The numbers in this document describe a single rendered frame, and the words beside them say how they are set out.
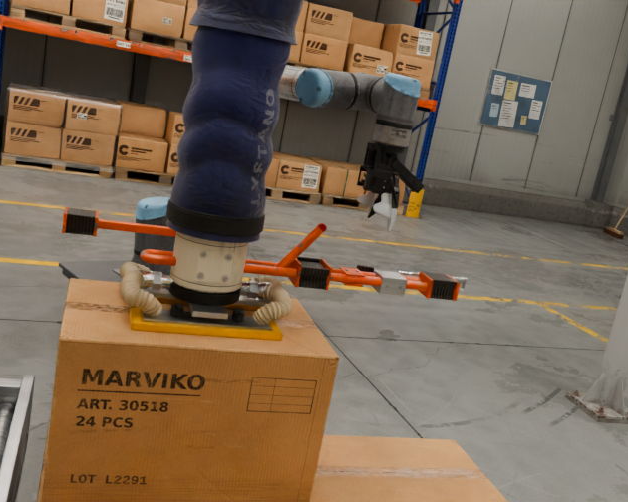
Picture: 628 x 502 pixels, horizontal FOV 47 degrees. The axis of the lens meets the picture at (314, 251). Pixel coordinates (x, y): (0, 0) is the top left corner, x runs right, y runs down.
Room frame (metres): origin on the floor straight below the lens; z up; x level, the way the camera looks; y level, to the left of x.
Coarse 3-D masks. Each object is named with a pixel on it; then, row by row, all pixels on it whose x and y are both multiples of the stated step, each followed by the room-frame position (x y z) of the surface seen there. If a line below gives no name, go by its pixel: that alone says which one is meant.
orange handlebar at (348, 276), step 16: (112, 224) 1.82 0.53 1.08; (128, 224) 1.83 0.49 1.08; (144, 224) 1.85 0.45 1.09; (144, 256) 1.58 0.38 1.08; (160, 256) 1.59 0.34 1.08; (256, 272) 1.65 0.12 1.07; (272, 272) 1.66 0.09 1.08; (288, 272) 1.68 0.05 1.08; (336, 272) 1.76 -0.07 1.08; (352, 272) 1.74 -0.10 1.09; (368, 272) 1.79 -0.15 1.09; (416, 288) 1.78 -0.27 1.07
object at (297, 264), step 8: (296, 264) 1.69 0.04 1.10; (304, 264) 1.73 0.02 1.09; (312, 264) 1.74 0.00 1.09; (320, 264) 1.75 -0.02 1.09; (328, 264) 1.72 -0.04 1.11; (296, 272) 1.68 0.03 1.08; (304, 272) 1.67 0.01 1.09; (312, 272) 1.68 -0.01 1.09; (320, 272) 1.68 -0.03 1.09; (328, 272) 1.69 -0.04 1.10; (296, 280) 1.67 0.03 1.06; (304, 280) 1.67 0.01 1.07; (312, 280) 1.69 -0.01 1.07; (320, 280) 1.69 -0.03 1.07; (328, 280) 1.70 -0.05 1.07; (320, 288) 1.68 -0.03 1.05
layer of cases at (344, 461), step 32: (352, 448) 1.90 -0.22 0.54; (384, 448) 1.93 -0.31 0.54; (416, 448) 1.97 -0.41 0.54; (448, 448) 2.01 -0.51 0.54; (320, 480) 1.69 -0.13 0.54; (352, 480) 1.72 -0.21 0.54; (384, 480) 1.75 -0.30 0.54; (416, 480) 1.79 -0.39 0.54; (448, 480) 1.82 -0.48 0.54; (480, 480) 1.85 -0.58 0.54
